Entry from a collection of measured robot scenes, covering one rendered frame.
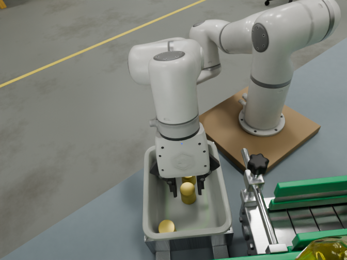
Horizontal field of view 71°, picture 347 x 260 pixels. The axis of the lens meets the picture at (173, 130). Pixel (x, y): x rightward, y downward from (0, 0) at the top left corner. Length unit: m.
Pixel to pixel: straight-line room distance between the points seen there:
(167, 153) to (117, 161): 1.25
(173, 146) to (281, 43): 0.29
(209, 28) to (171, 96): 0.43
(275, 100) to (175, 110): 0.32
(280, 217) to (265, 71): 0.30
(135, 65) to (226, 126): 0.37
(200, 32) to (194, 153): 0.43
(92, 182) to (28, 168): 0.51
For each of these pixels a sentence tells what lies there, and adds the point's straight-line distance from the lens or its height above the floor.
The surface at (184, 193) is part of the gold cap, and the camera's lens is 0.55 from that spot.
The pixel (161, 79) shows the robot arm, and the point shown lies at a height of 1.09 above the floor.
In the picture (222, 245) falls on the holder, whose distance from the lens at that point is 0.57.
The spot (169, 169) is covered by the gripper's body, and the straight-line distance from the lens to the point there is 0.47.
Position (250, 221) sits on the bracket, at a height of 0.89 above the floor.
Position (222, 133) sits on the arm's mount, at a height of 0.77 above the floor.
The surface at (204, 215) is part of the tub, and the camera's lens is 0.58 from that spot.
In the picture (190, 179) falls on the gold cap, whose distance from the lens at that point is 0.58.
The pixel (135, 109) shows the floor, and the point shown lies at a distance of 1.98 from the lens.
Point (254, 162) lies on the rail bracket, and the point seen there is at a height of 1.01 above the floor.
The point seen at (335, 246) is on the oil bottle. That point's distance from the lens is 0.25.
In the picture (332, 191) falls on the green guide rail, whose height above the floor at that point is 0.93.
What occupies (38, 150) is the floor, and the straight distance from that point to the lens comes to 2.04.
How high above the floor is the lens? 1.30
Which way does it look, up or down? 48 degrees down
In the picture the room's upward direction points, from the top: 10 degrees counter-clockwise
